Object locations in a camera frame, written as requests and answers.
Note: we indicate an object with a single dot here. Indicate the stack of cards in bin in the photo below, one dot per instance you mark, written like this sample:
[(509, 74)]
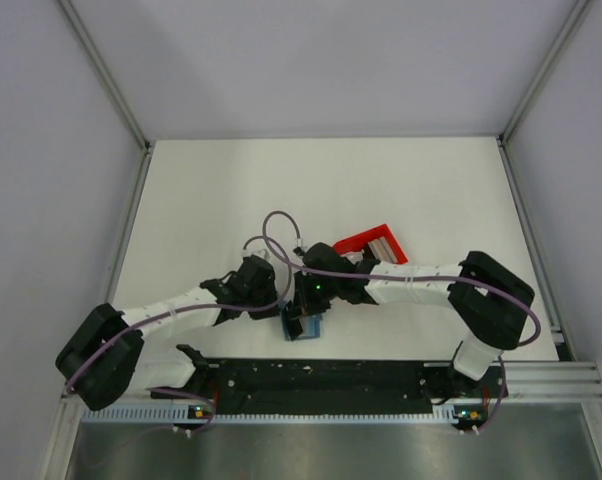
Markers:
[(382, 251)]

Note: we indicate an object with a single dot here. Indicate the red plastic bin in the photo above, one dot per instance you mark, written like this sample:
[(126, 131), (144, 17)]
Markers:
[(354, 248)]

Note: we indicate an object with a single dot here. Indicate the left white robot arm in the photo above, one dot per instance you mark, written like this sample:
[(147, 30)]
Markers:
[(120, 352)]

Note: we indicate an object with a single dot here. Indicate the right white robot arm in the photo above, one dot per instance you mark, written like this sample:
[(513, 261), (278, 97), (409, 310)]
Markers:
[(493, 302)]

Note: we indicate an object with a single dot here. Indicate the grey slotted cable duct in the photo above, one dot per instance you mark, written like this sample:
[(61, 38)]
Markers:
[(187, 414)]

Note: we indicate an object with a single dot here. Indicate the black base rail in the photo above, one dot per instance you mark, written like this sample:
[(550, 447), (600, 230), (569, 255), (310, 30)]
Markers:
[(324, 387)]

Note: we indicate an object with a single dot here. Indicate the right aluminium frame post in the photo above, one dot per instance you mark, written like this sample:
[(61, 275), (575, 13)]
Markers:
[(559, 45)]

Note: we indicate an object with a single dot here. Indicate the aluminium frame post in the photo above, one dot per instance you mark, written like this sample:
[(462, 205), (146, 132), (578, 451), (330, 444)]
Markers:
[(559, 45), (102, 72)]

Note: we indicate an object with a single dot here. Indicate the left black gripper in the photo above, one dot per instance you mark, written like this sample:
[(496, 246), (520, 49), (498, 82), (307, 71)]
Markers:
[(270, 286)]

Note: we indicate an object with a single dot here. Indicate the blue leather card holder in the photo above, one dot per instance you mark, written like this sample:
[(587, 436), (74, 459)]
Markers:
[(312, 323)]

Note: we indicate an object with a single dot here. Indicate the left aluminium frame post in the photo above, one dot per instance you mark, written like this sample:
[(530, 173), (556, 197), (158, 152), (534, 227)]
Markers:
[(102, 72)]

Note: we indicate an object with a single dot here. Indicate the aluminium frame rail right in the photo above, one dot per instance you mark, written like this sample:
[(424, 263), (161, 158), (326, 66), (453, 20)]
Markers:
[(553, 382)]

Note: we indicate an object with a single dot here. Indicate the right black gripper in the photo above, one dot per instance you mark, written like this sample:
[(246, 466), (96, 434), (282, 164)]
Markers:
[(303, 304)]

